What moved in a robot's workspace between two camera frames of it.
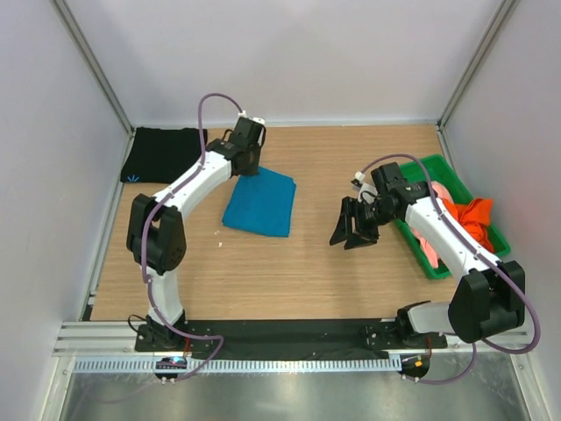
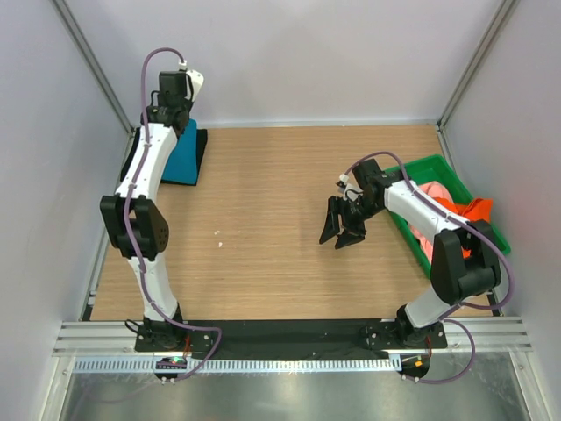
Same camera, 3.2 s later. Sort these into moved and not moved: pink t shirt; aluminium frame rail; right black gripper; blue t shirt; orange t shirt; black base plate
Moved: right black gripper; blue t shirt
Not moved: orange t shirt; aluminium frame rail; black base plate; pink t shirt
